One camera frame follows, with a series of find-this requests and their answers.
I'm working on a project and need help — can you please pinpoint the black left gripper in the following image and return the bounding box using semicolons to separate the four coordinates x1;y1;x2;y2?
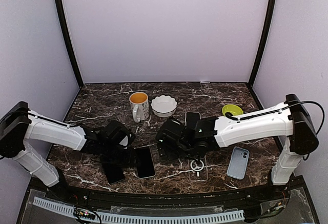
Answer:
101;141;140;167

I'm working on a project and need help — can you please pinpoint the silver-edged phone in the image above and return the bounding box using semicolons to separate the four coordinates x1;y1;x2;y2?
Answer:
135;147;156;179

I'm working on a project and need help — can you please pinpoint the clear magsafe phone case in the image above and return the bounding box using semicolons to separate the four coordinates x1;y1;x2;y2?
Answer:
188;157;208;182

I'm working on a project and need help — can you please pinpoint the beige phone case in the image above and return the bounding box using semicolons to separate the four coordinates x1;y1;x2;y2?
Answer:
184;111;202;129

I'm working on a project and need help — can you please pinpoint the black phone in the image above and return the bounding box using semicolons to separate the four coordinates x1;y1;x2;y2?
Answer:
102;163;125;185
186;112;200;127

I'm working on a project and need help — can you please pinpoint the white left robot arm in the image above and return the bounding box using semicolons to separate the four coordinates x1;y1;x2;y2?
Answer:
1;101;135;201

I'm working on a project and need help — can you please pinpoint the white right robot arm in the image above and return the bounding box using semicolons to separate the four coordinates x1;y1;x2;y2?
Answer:
155;94;319;200

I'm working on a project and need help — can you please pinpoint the light blue phone case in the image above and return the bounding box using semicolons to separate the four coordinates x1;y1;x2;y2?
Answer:
227;147;250;180

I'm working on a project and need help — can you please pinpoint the white scalloped dish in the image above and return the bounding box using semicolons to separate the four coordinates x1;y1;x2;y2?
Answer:
151;95;178;118

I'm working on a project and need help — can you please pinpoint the white floral mug orange inside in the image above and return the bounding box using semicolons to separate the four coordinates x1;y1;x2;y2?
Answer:
129;92;150;123

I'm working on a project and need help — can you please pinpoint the small circuit board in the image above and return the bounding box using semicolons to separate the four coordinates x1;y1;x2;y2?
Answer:
73;208;96;221

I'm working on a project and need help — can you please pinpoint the lime green bowl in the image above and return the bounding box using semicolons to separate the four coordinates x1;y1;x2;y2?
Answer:
222;104;243;116

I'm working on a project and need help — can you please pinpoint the white slotted cable duct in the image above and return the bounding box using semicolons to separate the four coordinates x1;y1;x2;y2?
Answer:
33;196;245;224

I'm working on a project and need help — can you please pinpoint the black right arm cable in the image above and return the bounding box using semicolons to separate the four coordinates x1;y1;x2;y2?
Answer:
225;100;325;160

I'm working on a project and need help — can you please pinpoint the black left frame post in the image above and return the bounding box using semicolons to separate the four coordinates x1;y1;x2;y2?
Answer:
55;0;84;88

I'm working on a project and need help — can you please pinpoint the black frame post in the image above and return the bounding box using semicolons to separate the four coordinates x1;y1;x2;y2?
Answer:
248;0;276;87
55;0;84;88

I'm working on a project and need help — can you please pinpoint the black right frame post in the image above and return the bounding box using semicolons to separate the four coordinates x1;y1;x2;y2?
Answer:
248;0;276;87

